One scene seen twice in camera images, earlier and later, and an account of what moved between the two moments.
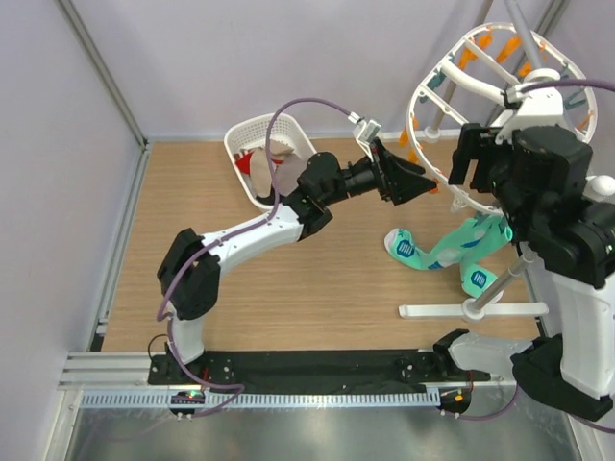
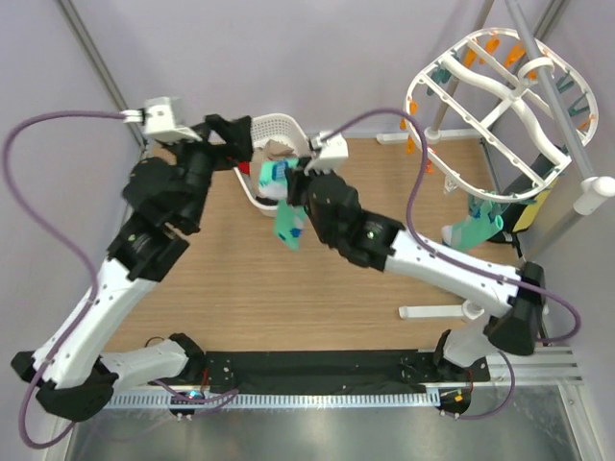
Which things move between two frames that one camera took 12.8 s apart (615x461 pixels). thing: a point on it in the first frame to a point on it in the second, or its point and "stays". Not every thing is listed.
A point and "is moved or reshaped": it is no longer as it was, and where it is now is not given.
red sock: x=243 y=162 stays
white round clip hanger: x=466 y=84 is moved or reshaped
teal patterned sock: x=475 y=237 to x=272 y=182
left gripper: x=401 y=185 to x=235 y=134
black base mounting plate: x=347 y=370 stays
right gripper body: x=478 y=142 to x=298 y=195
